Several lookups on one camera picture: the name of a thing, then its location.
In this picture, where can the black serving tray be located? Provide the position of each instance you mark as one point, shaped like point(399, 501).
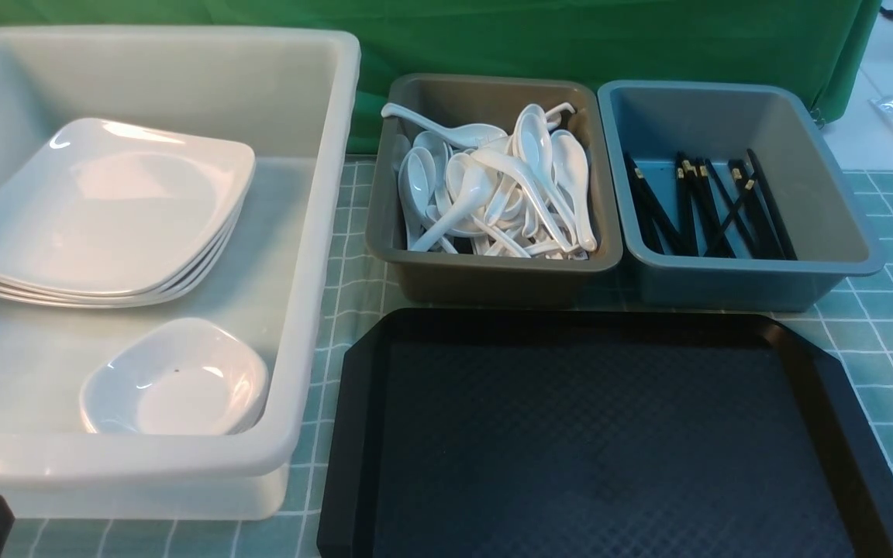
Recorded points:
point(469, 432)

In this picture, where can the black chopsticks in bin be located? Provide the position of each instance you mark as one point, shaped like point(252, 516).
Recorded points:
point(687, 208)

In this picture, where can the green checked tablecloth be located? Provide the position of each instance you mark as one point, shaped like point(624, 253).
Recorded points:
point(854, 323)

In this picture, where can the green backdrop cloth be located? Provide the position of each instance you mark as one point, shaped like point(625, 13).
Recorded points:
point(810, 48)

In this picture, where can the large white plastic tub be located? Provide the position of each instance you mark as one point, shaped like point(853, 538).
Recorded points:
point(286, 93)

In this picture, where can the large white square plate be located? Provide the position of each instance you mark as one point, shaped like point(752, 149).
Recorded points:
point(103, 160)

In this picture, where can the pile of white spoons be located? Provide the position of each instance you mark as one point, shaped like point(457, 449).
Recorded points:
point(522, 194)

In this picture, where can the stack of white plates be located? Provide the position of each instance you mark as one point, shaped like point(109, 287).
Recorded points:
point(71, 253)

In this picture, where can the small white square dish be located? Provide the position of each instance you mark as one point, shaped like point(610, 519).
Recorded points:
point(186, 377)

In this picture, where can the blue-grey plastic bin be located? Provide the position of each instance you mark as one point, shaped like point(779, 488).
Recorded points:
point(655, 119)

